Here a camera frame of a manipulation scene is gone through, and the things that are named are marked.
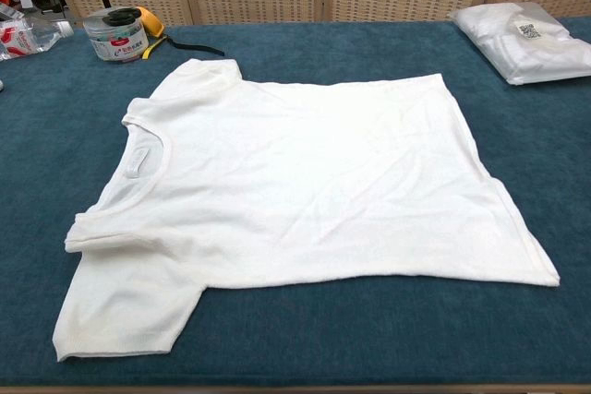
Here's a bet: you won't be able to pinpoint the clear plastic water bottle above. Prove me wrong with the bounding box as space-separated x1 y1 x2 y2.
0 15 75 61

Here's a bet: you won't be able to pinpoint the blue carpet table cover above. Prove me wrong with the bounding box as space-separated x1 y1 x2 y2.
0 15 591 390

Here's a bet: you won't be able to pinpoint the white t-shirt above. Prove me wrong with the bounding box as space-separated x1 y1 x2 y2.
51 57 561 363

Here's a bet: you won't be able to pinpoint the black strap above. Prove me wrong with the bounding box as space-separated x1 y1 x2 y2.
164 35 225 58

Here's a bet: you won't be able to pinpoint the clear round plastic tub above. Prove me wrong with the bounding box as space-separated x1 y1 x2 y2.
82 8 150 64

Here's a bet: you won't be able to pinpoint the black-handled scissors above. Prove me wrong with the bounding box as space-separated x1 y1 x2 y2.
102 6 145 27

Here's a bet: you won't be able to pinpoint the bagged folded white garment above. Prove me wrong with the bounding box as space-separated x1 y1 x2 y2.
449 1 591 87

